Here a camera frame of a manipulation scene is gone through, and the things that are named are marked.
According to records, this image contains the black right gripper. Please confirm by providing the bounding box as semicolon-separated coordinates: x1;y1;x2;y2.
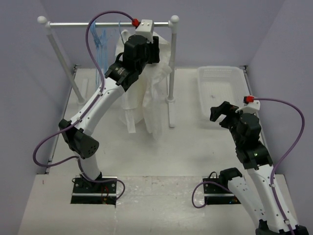
210;100;243;145

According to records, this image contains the white skirt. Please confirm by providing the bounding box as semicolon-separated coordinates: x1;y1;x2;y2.
119;32;172;140

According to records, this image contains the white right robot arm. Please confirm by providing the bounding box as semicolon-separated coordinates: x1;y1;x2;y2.
210;101;309;235

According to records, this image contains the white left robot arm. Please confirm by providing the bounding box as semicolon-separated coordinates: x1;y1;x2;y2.
59;35;160;192

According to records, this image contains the blue hanger holding garment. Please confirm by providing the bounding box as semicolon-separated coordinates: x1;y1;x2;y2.
118;20;125;44

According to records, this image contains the white plastic basket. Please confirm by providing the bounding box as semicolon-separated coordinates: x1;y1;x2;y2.
197;66;250;125

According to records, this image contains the blue empty hangers bunch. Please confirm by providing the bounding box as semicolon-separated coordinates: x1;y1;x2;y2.
90;21;116;76

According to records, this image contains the white clothes rack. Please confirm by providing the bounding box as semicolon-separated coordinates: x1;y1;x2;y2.
37;15;180;128

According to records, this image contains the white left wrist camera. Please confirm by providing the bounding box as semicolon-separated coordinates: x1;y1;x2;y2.
135;20;154;43

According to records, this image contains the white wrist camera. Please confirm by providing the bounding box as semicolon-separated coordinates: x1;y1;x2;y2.
135;20;154;43
236;95;260;114

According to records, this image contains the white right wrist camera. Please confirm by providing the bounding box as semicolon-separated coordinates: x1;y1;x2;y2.
236;95;260;114

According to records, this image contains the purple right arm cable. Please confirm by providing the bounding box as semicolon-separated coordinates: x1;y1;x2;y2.
191;97;306;235

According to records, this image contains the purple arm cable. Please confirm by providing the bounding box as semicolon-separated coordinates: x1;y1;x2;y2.
33;10;137;209
191;97;306;235

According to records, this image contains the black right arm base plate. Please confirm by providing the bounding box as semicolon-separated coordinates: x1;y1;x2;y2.
203;184;240;205

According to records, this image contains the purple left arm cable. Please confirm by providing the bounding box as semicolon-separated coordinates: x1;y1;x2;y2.
33;10;137;209

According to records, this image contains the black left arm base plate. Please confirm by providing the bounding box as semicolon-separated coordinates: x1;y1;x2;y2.
70;176;117;206

